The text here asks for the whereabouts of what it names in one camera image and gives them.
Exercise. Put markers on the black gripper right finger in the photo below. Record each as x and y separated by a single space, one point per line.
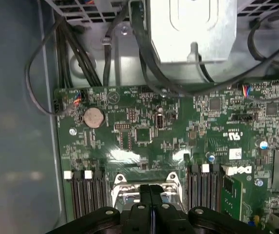
168 219

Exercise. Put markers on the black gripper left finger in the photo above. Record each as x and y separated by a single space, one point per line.
139 219

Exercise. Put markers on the metal socket cover frame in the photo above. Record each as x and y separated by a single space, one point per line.
127 189

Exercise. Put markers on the CPU socket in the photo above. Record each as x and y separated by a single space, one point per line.
172 177

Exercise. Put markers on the green RAM stick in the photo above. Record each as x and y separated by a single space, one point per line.
231 202

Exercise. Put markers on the blue round capacitor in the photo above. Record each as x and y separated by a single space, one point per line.
258 181
263 143
211 157

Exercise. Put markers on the green motherboard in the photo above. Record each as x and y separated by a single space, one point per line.
178 136

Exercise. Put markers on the white label sticker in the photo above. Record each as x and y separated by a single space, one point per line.
234 154

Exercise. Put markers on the internal USB port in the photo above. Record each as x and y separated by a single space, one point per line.
159 120

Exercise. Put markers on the silver board screw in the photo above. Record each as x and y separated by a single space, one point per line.
72 131

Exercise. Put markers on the round silver coin battery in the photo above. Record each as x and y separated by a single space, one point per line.
93 118

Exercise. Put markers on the grey metal PC case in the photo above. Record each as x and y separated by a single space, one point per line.
12 97

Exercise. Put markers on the perforated metal power supply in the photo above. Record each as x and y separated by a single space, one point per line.
56 5

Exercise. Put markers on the silver metal bracket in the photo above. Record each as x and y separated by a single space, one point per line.
192 31

